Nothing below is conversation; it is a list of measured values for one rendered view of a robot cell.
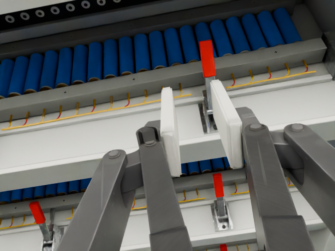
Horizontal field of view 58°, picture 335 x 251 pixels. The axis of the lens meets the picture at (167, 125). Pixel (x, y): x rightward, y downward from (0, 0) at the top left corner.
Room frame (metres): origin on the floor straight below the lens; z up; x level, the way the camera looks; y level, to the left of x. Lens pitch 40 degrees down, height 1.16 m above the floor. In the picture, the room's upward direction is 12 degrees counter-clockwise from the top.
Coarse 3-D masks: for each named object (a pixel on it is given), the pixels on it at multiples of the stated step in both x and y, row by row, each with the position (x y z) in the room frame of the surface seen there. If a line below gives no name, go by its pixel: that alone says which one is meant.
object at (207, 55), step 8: (208, 40) 0.26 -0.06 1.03; (200, 48) 0.26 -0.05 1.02; (208, 48) 0.26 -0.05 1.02; (200, 56) 0.27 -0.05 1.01; (208, 56) 0.26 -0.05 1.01; (208, 64) 0.26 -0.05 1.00; (208, 72) 0.25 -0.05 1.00; (208, 80) 0.25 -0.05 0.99; (208, 88) 0.25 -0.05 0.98; (208, 96) 0.25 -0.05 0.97; (208, 104) 0.25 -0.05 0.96
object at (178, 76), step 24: (264, 48) 0.30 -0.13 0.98; (288, 48) 0.30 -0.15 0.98; (312, 48) 0.29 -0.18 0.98; (144, 72) 0.31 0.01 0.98; (168, 72) 0.30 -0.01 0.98; (192, 72) 0.30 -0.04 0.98; (216, 72) 0.29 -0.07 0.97; (240, 72) 0.29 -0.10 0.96; (288, 72) 0.28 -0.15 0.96; (312, 72) 0.27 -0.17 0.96; (24, 96) 0.32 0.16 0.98; (48, 96) 0.31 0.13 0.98; (72, 96) 0.30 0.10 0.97; (96, 96) 0.30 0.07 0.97; (120, 96) 0.30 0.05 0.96; (0, 120) 0.31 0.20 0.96
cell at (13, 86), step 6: (18, 60) 0.39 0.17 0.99; (24, 60) 0.39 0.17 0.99; (18, 66) 0.38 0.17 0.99; (24, 66) 0.38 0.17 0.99; (18, 72) 0.37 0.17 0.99; (24, 72) 0.37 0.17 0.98; (12, 78) 0.36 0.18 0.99; (18, 78) 0.36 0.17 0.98; (24, 78) 0.36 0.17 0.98; (12, 84) 0.35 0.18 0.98; (18, 84) 0.35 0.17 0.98; (24, 84) 0.36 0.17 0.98; (12, 90) 0.34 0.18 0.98; (18, 90) 0.34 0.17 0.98
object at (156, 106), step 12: (276, 84) 0.27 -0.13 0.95; (288, 84) 0.27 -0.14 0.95; (300, 84) 0.27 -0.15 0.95; (228, 96) 0.27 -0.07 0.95; (132, 108) 0.28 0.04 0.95; (144, 108) 0.28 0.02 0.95; (156, 108) 0.28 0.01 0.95; (60, 120) 0.29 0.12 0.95; (72, 120) 0.29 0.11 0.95; (84, 120) 0.28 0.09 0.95; (96, 120) 0.28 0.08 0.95; (0, 132) 0.29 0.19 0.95; (12, 132) 0.29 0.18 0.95
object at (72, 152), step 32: (160, 0) 0.41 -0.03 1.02; (192, 0) 0.40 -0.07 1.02; (224, 0) 0.40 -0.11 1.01; (320, 0) 0.36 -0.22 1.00; (0, 32) 0.42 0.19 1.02; (32, 32) 0.42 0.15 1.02; (320, 32) 0.34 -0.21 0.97; (320, 64) 0.29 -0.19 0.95; (160, 96) 0.30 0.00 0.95; (192, 96) 0.29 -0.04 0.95; (256, 96) 0.27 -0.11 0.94; (288, 96) 0.26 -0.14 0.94; (320, 96) 0.25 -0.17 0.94; (0, 128) 0.31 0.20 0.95; (64, 128) 0.28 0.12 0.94; (96, 128) 0.27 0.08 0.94; (128, 128) 0.26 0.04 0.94; (192, 128) 0.25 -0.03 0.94; (320, 128) 0.22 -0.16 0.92; (0, 160) 0.26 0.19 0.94; (32, 160) 0.25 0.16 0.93; (64, 160) 0.24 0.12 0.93; (96, 160) 0.24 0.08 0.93; (192, 160) 0.24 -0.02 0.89
